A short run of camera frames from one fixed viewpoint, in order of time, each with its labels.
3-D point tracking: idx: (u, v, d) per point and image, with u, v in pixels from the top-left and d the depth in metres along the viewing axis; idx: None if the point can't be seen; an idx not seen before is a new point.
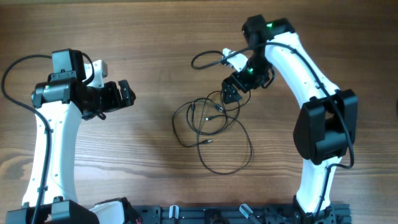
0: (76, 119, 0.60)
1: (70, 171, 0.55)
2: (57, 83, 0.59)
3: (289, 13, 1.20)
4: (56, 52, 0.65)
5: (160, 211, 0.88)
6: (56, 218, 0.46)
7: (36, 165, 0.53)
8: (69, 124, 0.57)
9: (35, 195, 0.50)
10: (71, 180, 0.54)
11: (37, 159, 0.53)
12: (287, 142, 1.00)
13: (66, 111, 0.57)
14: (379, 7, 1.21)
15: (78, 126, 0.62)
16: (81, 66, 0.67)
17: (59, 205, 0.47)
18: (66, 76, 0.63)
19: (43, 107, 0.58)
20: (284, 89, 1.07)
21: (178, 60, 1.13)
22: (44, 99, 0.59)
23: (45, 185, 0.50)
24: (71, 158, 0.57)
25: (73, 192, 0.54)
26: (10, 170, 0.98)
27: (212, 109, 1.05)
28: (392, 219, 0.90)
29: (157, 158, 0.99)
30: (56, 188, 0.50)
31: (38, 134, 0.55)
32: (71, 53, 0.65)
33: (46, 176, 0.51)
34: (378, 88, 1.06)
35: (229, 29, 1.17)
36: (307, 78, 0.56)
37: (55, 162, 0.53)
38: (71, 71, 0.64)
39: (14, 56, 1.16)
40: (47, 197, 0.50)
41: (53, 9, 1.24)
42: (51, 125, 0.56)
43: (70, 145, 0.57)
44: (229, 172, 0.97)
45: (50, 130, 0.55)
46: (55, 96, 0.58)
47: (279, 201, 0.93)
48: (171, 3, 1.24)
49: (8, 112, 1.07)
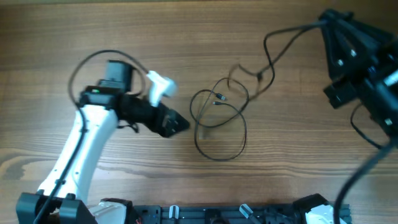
0: (111, 126, 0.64)
1: (90, 172, 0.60)
2: (103, 91, 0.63)
3: (289, 13, 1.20)
4: (113, 61, 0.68)
5: (160, 211, 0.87)
6: (62, 216, 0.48)
7: (63, 158, 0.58)
8: (102, 129, 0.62)
9: (53, 185, 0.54)
10: (87, 180, 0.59)
11: (66, 152, 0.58)
12: (287, 142, 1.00)
13: (104, 117, 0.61)
14: (380, 6, 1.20)
15: (110, 131, 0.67)
16: (131, 80, 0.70)
17: (68, 202, 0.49)
18: (115, 87, 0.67)
19: (86, 106, 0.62)
20: (283, 89, 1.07)
21: (178, 60, 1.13)
22: (87, 99, 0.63)
23: (63, 178, 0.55)
24: (94, 160, 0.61)
25: (86, 192, 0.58)
26: (10, 171, 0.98)
27: (211, 109, 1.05)
28: (391, 219, 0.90)
29: (157, 158, 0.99)
30: (71, 185, 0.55)
31: (75, 129, 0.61)
32: (125, 66, 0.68)
33: (68, 170, 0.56)
34: None
35: (230, 29, 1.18)
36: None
37: (80, 160, 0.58)
38: (119, 83, 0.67)
39: (15, 56, 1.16)
40: (62, 191, 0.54)
41: (53, 9, 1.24)
42: (89, 126, 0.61)
43: (97, 148, 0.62)
44: (229, 172, 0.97)
45: (85, 130, 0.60)
46: (99, 102, 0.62)
47: (279, 201, 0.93)
48: (171, 2, 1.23)
49: (9, 111, 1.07)
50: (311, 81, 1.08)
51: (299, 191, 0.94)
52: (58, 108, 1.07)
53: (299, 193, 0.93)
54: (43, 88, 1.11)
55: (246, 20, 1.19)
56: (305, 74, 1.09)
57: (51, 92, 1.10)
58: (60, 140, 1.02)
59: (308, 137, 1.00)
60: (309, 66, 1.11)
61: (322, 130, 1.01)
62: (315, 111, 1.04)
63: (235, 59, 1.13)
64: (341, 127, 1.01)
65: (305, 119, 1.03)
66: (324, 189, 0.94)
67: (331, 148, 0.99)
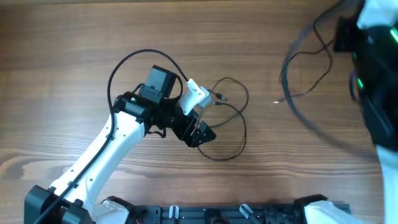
0: (136, 138, 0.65)
1: (103, 181, 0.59)
2: (140, 103, 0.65)
3: (289, 13, 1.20)
4: (158, 68, 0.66)
5: (160, 211, 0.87)
6: (65, 219, 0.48)
7: (81, 160, 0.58)
8: (129, 140, 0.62)
9: (64, 186, 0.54)
10: (99, 189, 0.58)
11: (87, 155, 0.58)
12: (287, 142, 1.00)
13: (133, 129, 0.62)
14: None
15: (134, 143, 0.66)
16: (170, 89, 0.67)
17: (76, 208, 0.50)
18: (153, 95, 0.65)
19: (120, 112, 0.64)
20: (283, 89, 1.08)
21: (178, 60, 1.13)
22: (124, 107, 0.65)
23: (76, 182, 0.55)
24: (111, 170, 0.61)
25: (94, 201, 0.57)
26: (10, 171, 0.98)
27: (211, 109, 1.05)
28: None
29: (157, 158, 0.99)
30: (82, 190, 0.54)
31: (102, 134, 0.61)
32: (168, 76, 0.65)
33: (83, 174, 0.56)
34: None
35: (230, 29, 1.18)
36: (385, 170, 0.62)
37: (98, 167, 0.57)
38: (158, 92, 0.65)
39: (15, 56, 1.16)
40: (72, 194, 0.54)
41: (53, 9, 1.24)
42: (116, 134, 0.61)
43: (117, 158, 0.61)
44: (229, 172, 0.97)
45: (111, 138, 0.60)
46: (133, 112, 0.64)
47: (279, 201, 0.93)
48: (171, 2, 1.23)
49: (9, 111, 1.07)
50: (311, 81, 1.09)
51: (299, 190, 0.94)
52: (58, 108, 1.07)
53: (299, 193, 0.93)
54: (43, 88, 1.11)
55: (246, 20, 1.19)
56: (305, 74, 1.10)
57: (51, 92, 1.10)
58: (60, 140, 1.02)
59: (308, 137, 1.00)
60: (309, 66, 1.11)
61: (322, 130, 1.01)
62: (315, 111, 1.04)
63: (235, 59, 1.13)
64: (341, 127, 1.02)
65: (305, 119, 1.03)
66: (324, 189, 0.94)
67: (331, 148, 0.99)
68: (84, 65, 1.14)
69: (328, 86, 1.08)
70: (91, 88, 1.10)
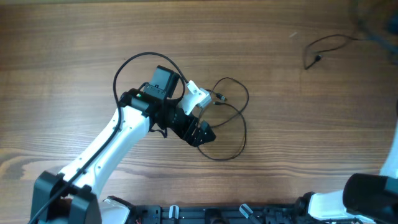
0: (142, 132, 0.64)
1: (111, 169, 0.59)
2: (145, 98, 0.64)
3: (289, 13, 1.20)
4: (162, 68, 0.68)
5: (160, 211, 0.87)
6: (74, 205, 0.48)
7: (90, 149, 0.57)
8: (135, 132, 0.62)
9: (72, 172, 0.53)
10: (106, 178, 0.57)
11: (94, 144, 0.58)
12: (287, 142, 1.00)
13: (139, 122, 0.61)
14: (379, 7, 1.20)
15: (138, 137, 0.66)
16: (173, 88, 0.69)
17: (84, 194, 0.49)
18: (157, 94, 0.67)
19: (126, 107, 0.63)
20: (283, 89, 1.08)
21: (178, 59, 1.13)
22: (130, 102, 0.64)
23: (85, 169, 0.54)
24: (117, 158, 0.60)
25: (102, 188, 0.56)
26: (10, 171, 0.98)
27: (211, 109, 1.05)
28: None
29: (157, 158, 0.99)
30: (91, 177, 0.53)
31: (109, 126, 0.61)
32: (171, 76, 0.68)
33: (92, 162, 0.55)
34: (376, 88, 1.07)
35: (230, 29, 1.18)
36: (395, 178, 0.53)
37: (106, 155, 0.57)
38: (162, 91, 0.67)
39: (14, 56, 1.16)
40: (81, 180, 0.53)
41: (53, 9, 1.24)
42: (123, 126, 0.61)
43: (124, 149, 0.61)
44: (229, 172, 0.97)
45: (117, 129, 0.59)
46: (138, 107, 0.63)
47: (279, 201, 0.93)
48: (171, 2, 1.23)
49: (8, 111, 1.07)
50: (311, 81, 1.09)
51: (299, 191, 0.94)
52: (58, 108, 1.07)
53: (300, 193, 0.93)
54: (43, 88, 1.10)
55: (245, 20, 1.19)
56: (305, 74, 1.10)
57: (51, 91, 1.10)
58: (60, 140, 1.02)
59: (308, 137, 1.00)
60: (308, 66, 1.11)
61: (322, 130, 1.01)
62: (315, 111, 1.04)
63: (235, 59, 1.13)
64: (341, 126, 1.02)
65: (305, 119, 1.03)
66: (324, 189, 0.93)
67: (331, 148, 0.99)
68: (84, 65, 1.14)
69: (328, 86, 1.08)
70: (91, 88, 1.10)
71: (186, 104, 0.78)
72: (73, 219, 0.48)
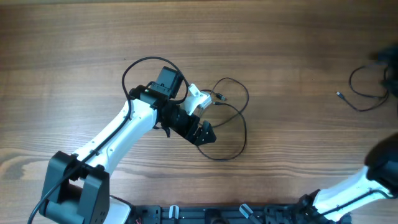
0: (150, 124, 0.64)
1: (120, 154, 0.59)
2: (153, 94, 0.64)
3: (289, 13, 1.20)
4: (167, 68, 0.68)
5: (160, 211, 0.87)
6: (87, 183, 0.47)
7: (102, 133, 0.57)
8: (145, 122, 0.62)
9: (86, 153, 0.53)
10: (115, 162, 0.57)
11: (107, 129, 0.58)
12: (287, 142, 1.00)
13: (147, 114, 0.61)
14: (379, 6, 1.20)
15: (146, 130, 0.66)
16: (178, 88, 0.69)
17: (97, 173, 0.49)
18: (161, 92, 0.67)
19: (135, 99, 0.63)
20: (283, 89, 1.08)
21: (178, 60, 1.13)
22: (138, 96, 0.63)
23: (98, 150, 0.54)
24: (127, 146, 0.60)
25: (112, 171, 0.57)
26: (10, 171, 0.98)
27: (211, 109, 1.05)
28: (391, 219, 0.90)
29: (157, 158, 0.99)
30: (103, 158, 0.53)
31: (120, 114, 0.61)
32: (177, 75, 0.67)
33: (104, 144, 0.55)
34: (376, 88, 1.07)
35: (229, 29, 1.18)
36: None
37: (117, 141, 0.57)
38: (168, 89, 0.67)
39: (15, 56, 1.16)
40: (94, 161, 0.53)
41: (53, 10, 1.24)
42: (134, 115, 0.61)
43: (133, 137, 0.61)
44: (229, 172, 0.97)
45: (129, 117, 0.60)
46: (147, 102, 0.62)
47: (279, 201, 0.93)
48: (171, 2, 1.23)
49: (8, 111, 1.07)
50: (311, 81, 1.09)
51: (299, 191, 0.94)
52: (58, 108, 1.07)
53: (299, 193, 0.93)
54: (43, 88, 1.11)
55: (245, 20, 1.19)
56: (305, 74, 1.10)
57: (51, 92, 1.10)
58: (60, 140, 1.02)
59: (308, 137, 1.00)
60: (308, 66, 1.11)
61: (322, 130, 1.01)
62: (315, 111, 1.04)
63: (235, 59, 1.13)
64: (341, 127, 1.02)
65: (305, 119, 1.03)
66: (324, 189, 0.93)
67: (331, 148, 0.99)
68: (84, 66, 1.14)
69: (328, 86, 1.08)
70: (91, 88, 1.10)
71: (189, 104, 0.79)
72: (85, 199, 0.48)
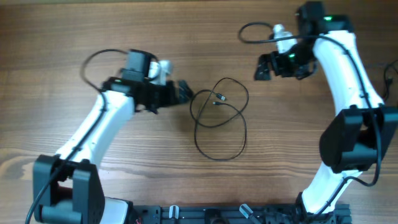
0: (126, 112, 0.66)
1: (103, 145, 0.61)
2: (125, 83, 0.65)
3: (289, 12, 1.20)
4: (134, 51, 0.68)
5: (160, 211, 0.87)
6: (77, 178, 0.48)
7: (81, 129, 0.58)
8: (121, 111, 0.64)
9: (69, 150, 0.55)
10: (99, 153, 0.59)
11: (84, 125, 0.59)
12: (287, 142, 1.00)
13: (124, 102, 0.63)
14: (379, 6, 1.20)
15: (124, 119, 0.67)
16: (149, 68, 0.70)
17: (84, 167, 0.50)
18: (135, 78, 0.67)
19: (108, 91, 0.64)
20: (283, 89, 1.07)
21: (178, 60, 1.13)
22: (111, 88, 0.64)
23: (80, 146, 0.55)
24: (108, 137, 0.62)
25: (97, 161, 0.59)
26: (10, 170, 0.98)
27: (211, 109, 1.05)
28: (391, 219, 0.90)
29: (157, 158, 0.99)
30: (87, 152, 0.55)
31: (96, 108, 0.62)
32: (145, 57, 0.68)
33: (84, 139, 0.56)
34: (377, 88, 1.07)
35: (230, 29, 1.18)
36: (335, 48, 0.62)
37: (97, 132, 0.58)
38: (140, 73, 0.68)
39: (15, 56, 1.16)
40: (78, 157, 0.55)
41: (53, 9, 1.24)
42: (109, 106, 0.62)
43: (112, 127, 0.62)
44: (229, 172, 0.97)
45: (104, 109, 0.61)
46: (120, 91, 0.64)
47: (279, 201, 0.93)
48: (171, 3, 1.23)
49: (9, 111, 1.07)
50: (311, 81, 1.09)
51: (299, 191, 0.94)
52: (58, 108, 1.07)
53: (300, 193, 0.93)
54: (43, 88, 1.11)
55: (245, 20, 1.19)
56: None
57: (51, 92, 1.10)
58: (60, 140, 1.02)
59: (308, 137, 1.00)
60: None
61: (322, 130, 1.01)
62: (315, 111, 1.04)
63: (235, 59, 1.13)
64: None
65: (305, 119, 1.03)
66: None
67: None
68: (84, 66, 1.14)
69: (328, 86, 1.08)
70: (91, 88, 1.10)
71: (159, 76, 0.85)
72: (76, 196, 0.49)
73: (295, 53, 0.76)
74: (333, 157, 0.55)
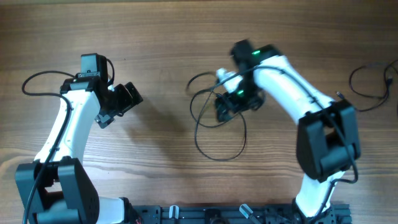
0: (93, 107, 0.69)
1: (81, 142, 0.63)
2: (82, 81, 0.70)
3: (289, 13, 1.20)
4: (85, 55, 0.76)
5: (160, 211, 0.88)
6: (63, 175, 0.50)
7: (53, 133, 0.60)
8: (87, 107, 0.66)
9: (46, 153, 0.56)
10: (79, 149, 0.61)
11: (55, 128, 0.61)
12: (287, 142, 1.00)
13: (87, 97, 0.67)
14: (379, 6, 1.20)
15: (93, 116, 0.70)
16: (103, 68, 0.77)
17: (66, 162, 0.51)
18: (91, 76, 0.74)
19: (68, 93, 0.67)
20: None
21: (178, 60, 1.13)
22: (69, 89, 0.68)
23: (57, 146, 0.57)
24: (84, 133, 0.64)
25: (79, 156, 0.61)
26: (10, 171, 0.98)
27: (211, 109, 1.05)
28: (392, 219, 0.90)
29: (157, 158, 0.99)
30: (66, 150, 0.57)
31: (61, 111, 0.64)
32: (97, 57, 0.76)
33: (60, 139, 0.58)
34: (377, 88, 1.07)
35: (230, 29, 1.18)
36: (272, 73, 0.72)
37: (71, 130, 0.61)
38: (96, 71, 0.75)
39: (14, 56, 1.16)
40: (57, 156, 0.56)
41: (53, 9, 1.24)
42: (73, 106, 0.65)
43: (85, 124, 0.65)
44: (229, 172, 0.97)
45: (70, 109, 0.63)
46: (79, 89, 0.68)
47: (279, 201, 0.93)
48: (171, 2, 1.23)
49: (8, 111, 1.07)
50: (311, 81, 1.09)
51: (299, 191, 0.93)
52: (58, 108, 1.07)
53: None
54: (43, 88, 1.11)
55: (245, 20, 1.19)
56: (305, 74, 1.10)
57: (51, 91, 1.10)
58: None
59: None
60: (308, 66, 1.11)
61: None
62: None
63: None
64: None
65: None
66: None
67: None
68: None
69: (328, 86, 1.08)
70: None
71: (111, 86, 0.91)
72: (66, 192, 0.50)
73: (243, 89, 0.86)
74: (313, 170, 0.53)
